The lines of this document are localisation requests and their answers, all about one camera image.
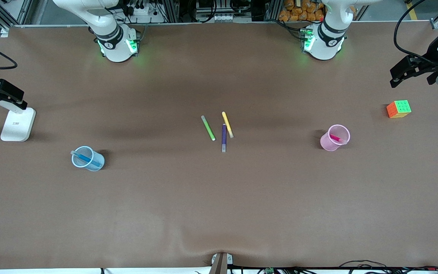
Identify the blue marker pen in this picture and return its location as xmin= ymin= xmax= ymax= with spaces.
xmin=71 ymin=150 xmax=103 ymax=169

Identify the white desk lamp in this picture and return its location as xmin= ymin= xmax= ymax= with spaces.
xmin=0 ymin=97 xmax=37 ymax=142

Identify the colourful puzzle cube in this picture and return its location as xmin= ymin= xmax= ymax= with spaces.
xmin=386 ymin=100 xmax=412 ymax=119

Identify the pink plastic cup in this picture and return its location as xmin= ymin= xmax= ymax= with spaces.
xmin=320 ymin=124 xmax=351 ymax=152

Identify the light blue plastic cup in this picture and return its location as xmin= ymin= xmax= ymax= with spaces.
xmin=71 ymin=146 xmax=105 ymax=172

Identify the orange lumpy objects pile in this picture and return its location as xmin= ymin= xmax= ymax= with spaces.
xmin=279 ymin=0 xmax=325 ymax=22

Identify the yellow marker pen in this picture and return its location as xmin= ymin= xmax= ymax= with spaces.
xmin=221 ymin=111 xmax=235 ymax=139

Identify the green marker pen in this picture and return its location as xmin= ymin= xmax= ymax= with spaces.
xmin=201 ymin=115 xmax=216 ymax=142

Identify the black cable bundle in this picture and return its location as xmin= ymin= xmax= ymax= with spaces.
xmin=339 ymin=260 xmax=438 ymax=274

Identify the metal table edge bracket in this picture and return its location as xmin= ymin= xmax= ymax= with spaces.
xmin=211 ymin=253 xmax=233 ymax=274

